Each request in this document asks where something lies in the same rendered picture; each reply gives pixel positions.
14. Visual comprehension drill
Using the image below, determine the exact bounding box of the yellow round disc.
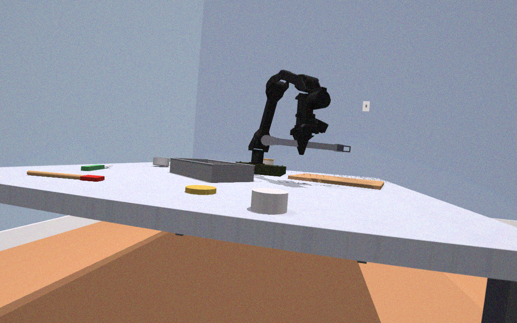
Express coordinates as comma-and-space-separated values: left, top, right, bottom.
185, 185, 216, 195

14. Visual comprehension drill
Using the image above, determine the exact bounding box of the grey cylinder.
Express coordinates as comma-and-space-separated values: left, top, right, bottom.
250, 188, 289, 215

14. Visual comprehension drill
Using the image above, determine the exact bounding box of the light brown wooden board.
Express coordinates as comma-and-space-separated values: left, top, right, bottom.
288, 173, 384, 190

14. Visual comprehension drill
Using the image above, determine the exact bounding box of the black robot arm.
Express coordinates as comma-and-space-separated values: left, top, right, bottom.
248, 70, 331, 165

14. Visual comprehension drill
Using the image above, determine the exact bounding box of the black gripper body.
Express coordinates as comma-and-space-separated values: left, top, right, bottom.
290, 110, 320, 135

